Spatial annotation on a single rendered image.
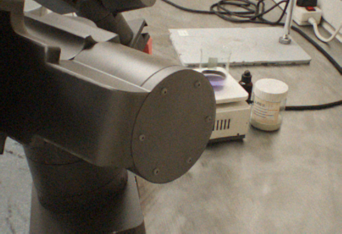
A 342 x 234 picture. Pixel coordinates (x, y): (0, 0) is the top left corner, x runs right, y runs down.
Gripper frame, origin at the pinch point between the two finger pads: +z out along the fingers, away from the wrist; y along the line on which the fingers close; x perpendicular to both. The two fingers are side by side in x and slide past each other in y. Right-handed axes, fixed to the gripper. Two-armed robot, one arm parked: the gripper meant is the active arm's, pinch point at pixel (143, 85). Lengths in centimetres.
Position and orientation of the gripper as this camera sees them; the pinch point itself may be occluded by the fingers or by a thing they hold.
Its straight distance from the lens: 93.4
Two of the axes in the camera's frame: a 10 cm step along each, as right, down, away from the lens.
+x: -8.6, 1.1, 5.0
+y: 2.8, -7.1, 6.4
